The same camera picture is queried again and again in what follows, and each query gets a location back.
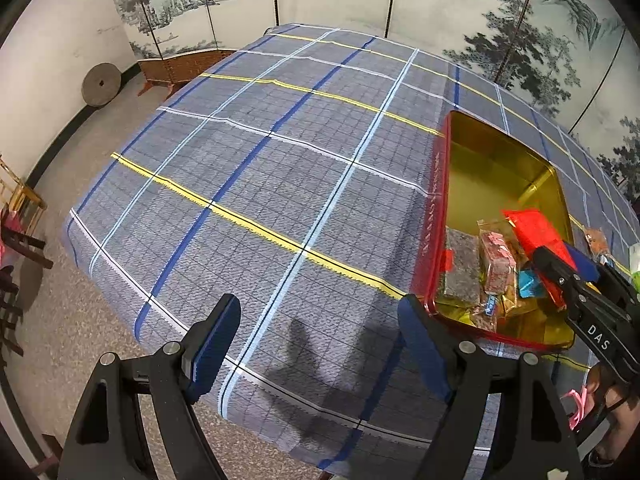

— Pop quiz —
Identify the round stone millstone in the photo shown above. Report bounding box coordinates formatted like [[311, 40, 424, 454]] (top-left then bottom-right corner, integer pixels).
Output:
[[80, 63, 122, 108]]

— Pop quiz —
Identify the painted folding screen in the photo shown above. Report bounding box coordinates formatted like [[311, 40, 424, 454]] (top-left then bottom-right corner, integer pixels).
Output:
[[114, 0, 639, 200]]

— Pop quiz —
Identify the pink patterned snack packet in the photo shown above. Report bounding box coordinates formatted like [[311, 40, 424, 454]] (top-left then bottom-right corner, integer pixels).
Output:
[[477, 220, 518, 296]]

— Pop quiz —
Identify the plaid blue tablecloth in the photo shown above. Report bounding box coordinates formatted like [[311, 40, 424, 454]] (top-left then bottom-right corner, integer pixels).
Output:
[[63, 24, 639, 479]]

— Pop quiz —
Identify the clear bag of peanuts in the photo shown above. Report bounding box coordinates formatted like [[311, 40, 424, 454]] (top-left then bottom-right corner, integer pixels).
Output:
[[584, 228, 611, 260]]

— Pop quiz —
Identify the light blue candy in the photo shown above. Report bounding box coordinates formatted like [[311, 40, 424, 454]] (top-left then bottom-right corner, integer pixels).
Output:
[[518, 269, 547, 299]]

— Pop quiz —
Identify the red snack packet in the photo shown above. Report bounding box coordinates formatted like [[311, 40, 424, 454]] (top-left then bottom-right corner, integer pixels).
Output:
[[502, 209, 577, 310]]

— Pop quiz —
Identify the blue soda cracker pack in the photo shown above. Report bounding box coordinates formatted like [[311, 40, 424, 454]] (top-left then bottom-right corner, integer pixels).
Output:
[[564, 243, 600, 284]]

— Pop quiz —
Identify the red gold toffee tin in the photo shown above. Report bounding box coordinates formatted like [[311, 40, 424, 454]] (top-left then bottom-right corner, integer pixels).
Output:
[[410, 110, 575, 351]]

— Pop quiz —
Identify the bamboo wooden chair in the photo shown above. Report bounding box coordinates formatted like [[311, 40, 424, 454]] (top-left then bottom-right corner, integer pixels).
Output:
[[0, 158, 47, 235]]

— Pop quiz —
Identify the dark seaweed snack packet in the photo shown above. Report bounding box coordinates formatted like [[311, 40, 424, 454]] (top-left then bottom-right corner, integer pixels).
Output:
[[438, 226, 480, 308]]

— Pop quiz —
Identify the green tissue pack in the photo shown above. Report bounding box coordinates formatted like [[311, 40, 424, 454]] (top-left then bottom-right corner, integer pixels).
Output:
[[628, 243, 640, 292]]

